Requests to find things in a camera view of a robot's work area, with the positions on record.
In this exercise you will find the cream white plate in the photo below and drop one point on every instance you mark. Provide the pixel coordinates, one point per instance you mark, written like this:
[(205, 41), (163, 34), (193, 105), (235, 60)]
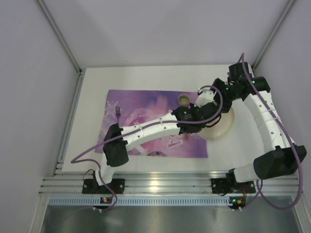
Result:
[(219, 127)]

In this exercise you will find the purple Elsa placemat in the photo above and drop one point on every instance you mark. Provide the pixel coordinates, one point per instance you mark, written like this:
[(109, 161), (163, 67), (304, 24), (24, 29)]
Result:
[(139, 106)]

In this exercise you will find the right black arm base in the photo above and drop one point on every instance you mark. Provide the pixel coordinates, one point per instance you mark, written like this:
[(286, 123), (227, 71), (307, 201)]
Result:
[(229, 185)]

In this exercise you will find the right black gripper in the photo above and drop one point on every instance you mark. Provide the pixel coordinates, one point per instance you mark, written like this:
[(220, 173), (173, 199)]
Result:
[(219, 85)]

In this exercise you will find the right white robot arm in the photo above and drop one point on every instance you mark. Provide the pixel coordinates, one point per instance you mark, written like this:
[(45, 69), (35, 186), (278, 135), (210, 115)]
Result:
[(280, 152)]

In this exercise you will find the aluminium frame post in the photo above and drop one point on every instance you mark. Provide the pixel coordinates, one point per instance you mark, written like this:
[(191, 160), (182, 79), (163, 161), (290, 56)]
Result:
[(54, 27), (273, 32)]

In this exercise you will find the left aluminium frame post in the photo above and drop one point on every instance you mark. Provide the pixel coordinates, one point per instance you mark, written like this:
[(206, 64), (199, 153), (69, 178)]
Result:
[(54, 27)]

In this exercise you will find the aluminium mounting rail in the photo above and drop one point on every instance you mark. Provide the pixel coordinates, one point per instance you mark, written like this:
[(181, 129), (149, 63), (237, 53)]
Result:
[(159, 183)]

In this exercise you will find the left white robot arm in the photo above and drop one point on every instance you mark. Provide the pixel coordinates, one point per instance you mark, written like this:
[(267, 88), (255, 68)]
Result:
[(119, 140)]

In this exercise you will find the perforated grey cable tray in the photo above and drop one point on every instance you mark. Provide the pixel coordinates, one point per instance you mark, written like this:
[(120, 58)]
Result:
[(146, 201)]

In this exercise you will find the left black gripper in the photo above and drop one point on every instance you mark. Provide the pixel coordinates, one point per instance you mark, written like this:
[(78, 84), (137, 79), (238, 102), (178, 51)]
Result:
[(216, 107)]

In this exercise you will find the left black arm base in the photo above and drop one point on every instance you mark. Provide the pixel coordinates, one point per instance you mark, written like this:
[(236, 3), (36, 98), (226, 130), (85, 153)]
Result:
[(91, 186)]

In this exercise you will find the small beige cup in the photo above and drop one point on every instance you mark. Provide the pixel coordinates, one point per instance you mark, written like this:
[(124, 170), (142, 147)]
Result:
[(184, 100)]

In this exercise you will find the right aluminium frame post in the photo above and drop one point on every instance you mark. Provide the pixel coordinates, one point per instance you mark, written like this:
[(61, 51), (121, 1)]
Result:
[(273, 32)]

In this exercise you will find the iridescent purple fork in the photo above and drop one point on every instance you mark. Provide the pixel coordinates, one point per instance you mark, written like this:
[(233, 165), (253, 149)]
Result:
[(118, 113)]

